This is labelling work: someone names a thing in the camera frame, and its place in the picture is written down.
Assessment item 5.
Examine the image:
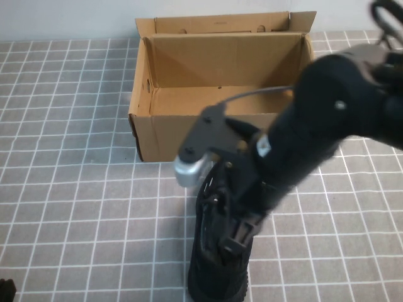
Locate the black right camera bracket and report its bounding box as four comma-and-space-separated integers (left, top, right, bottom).
179, 104, 249, 158

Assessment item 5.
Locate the black right arm cable loop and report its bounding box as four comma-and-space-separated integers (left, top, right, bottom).
370, 0, 403, 51

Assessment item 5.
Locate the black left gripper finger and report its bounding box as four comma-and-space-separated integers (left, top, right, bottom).
0, 277, 17, 302

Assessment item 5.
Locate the brown cardboard shoe box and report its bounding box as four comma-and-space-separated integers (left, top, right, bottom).
128, 11, 317, 163

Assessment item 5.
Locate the grey checked tablecloth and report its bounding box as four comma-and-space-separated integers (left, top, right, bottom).
0, 30, 403, 302

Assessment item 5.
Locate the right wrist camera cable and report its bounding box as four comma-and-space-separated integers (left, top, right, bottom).
217, 85, 298, 109

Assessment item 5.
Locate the black mesh sneaker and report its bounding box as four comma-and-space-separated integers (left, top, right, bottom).
188, 157, 253, 302

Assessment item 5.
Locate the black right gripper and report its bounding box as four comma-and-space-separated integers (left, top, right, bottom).
217, 125, 315, 256

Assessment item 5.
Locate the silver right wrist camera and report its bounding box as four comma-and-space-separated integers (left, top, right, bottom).
174, 153, 209, 189

